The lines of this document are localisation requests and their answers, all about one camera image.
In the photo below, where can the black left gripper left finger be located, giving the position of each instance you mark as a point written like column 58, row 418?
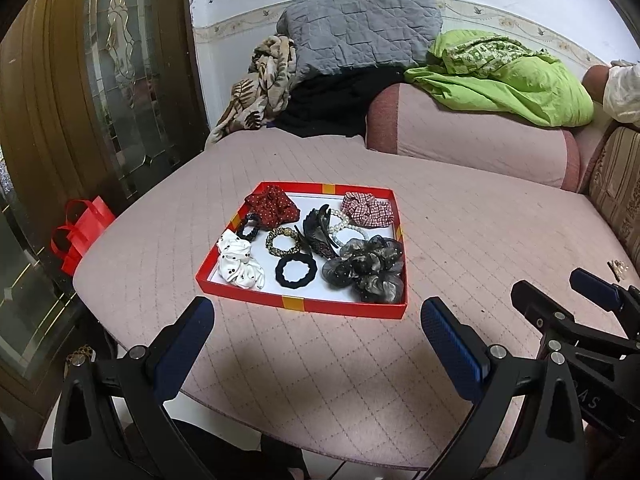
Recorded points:
column 111, row 422

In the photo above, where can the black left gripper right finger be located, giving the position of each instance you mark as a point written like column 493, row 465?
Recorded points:
column 548, row 439

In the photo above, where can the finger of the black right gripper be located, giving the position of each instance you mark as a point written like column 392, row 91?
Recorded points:
column 622, row 302
column 546, row 316

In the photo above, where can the striped beige cushion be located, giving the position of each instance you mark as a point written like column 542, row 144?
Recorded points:
column 615, row 188

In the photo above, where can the grey organza flower scrunchie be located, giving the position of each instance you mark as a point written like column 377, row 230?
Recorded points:
column 371, row 267

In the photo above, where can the white dotted scrunchie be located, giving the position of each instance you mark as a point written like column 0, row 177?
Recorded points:
column 236, row 265

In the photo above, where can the red paper gift bag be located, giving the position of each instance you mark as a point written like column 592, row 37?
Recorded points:
column 84, row 222

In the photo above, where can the white floral pillow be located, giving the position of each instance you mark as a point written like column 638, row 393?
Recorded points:
column 621, row 96

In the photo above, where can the pink checkered scrunchie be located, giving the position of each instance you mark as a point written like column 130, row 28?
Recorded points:
column 367, row 211

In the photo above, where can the pink bolster behind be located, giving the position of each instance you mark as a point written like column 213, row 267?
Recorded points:
column 589, row 138

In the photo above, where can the pink quilted bolster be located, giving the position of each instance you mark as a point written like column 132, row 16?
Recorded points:
column 405, row 120

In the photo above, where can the black feather hair clip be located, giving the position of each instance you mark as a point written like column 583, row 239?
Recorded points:
column 314, row 236

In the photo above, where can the green crumpled blanket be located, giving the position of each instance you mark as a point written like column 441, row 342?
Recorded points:
column 475, row 71

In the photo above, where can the dark red patterned scrunchie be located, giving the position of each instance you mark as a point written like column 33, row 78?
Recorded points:
column 272, row 207

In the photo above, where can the black fabric pile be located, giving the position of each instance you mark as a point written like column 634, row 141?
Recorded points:
column 335, row 105

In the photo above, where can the grey quilted pillow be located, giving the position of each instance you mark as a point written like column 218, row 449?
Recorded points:
column 332, row 36

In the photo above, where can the brown glass panel door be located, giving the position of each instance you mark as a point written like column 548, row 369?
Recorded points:
column 99, row 98

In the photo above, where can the tiger print blanket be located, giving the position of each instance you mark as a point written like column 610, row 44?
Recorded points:
column 263, row 93

